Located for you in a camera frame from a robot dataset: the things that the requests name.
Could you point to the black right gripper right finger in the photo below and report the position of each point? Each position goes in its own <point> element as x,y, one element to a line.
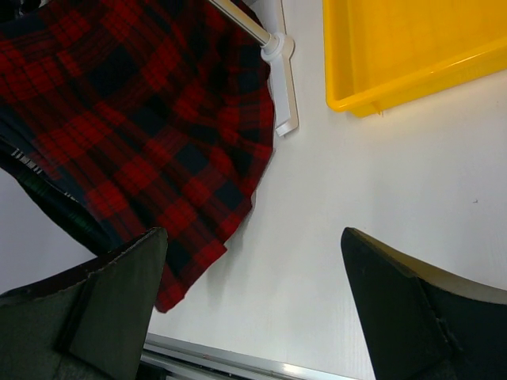
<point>420,321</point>

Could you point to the aluminium rail frame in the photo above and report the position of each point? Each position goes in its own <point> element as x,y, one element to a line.
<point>303,354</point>

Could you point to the dark green plaid skirt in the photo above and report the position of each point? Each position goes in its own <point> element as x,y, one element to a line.
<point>62,208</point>

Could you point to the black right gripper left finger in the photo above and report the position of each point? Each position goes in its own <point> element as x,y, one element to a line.
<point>88,322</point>

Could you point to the red navy plaid skirt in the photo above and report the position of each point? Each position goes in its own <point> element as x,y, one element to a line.
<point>149,113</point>

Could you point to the white metal clothes rack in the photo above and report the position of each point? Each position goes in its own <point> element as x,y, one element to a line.
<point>277,49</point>

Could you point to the navy white plaid skirt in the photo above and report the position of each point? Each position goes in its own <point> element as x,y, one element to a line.
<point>21,157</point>

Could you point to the yellow plastic bin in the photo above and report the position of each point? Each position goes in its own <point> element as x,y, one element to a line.
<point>381,54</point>

